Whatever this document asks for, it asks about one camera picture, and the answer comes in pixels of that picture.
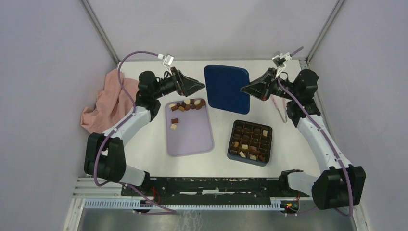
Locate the lilac tray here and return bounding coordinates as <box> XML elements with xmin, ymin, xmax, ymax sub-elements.
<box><xmin>165</xmin><ymin>98</ymin><xmax>214</xmax><ymax>157</ymax></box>

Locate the pink cloth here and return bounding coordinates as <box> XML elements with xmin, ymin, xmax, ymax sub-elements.
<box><xmin>80</xmin><ymin>69</ymin><xmax>139</xmax><ymax>133</ymax></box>

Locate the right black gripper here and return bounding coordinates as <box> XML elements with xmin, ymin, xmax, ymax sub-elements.
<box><xmin>241</xmin><ymin>68</ymin><xmax>299</xmax><ymax>101</ymax></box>

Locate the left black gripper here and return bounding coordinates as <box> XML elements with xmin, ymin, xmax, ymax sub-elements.
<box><xmin>153</xmin><ymin>67</ymin><xmax>204</xmax><ymax>99</ymax></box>

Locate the dark blue box lid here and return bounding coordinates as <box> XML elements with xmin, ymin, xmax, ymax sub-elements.
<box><xmin>204</xmin><ymin>65</ymin><xmax>250</xmax><ymax>115</ymax></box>

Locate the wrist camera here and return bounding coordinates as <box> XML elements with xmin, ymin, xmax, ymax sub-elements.
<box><xmin>272</xmin><ymin>53</ymin><xmax>292</xmax><ymax>77</ymax></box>
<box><xmin>158</xmin><ymin>54</ymin><xmax>174</xmax><ymax>72</ymax></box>

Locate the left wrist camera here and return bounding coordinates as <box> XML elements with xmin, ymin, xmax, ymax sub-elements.
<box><xmin>158</xmin><ymin>54</ymin><xmax>174</xmax><ymax>72</ymax></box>

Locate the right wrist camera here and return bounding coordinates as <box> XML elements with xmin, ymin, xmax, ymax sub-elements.
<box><xmin>272</xmin><ymin>53</ymin><xmax>292</xmax><ymax>77</ymax></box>

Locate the blue chocolate box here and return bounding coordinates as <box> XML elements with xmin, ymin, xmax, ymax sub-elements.
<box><xmin>227</xmin><ymin>120</ymin><xmax>273</xmax><ymax>167</ymax></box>

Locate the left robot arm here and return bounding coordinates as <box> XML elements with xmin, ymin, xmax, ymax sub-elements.
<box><xmin>84</xmin><ymin>67</ymin><xmax>205</xmax><ymax>196</ymax></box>

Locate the brown bar chocolate lower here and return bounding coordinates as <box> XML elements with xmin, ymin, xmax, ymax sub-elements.
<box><xmin>171</xmin><ymin>118</ymin><xmax>179</xmax><ymax>124</ymax></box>

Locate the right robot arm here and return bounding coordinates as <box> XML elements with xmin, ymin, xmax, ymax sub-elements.
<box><xmin>241</xmin><ymin>68</ymin><xmax>366</xmax><ymax>216</ymax></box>

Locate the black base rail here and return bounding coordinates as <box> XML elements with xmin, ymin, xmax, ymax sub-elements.
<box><xmin>137</xmin><ymin>177</ymin><xmax>309</xmax><ymax>205</ymax></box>

